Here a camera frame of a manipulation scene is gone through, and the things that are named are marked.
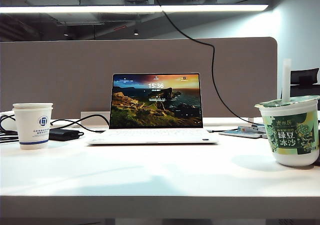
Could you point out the green printed plastic drink cup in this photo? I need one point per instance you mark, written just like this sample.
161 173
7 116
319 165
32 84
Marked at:
287 135

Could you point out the black power adapter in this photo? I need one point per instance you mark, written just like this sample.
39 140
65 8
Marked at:
63 135

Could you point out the flat silver device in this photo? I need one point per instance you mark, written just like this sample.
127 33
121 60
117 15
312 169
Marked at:
237 134

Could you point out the colourful printed card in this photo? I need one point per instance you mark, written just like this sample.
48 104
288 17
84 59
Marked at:
246 129

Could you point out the long ceiling light strip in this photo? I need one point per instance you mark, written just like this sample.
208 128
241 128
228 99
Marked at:
75 9

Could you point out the small ceiling spot lamp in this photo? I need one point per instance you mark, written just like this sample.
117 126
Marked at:
66 34
136 32

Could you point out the white paper cup blue logo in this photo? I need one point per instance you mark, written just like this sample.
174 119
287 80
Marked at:
32 130

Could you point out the white laptop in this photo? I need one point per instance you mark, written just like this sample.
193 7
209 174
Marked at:
155 102

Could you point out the black office chair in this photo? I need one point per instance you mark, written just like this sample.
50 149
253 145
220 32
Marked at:
305 76

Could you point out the white drinking straw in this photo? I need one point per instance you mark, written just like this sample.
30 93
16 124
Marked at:
286 80

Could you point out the taupe desk partition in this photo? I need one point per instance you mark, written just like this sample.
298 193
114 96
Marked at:
62 72

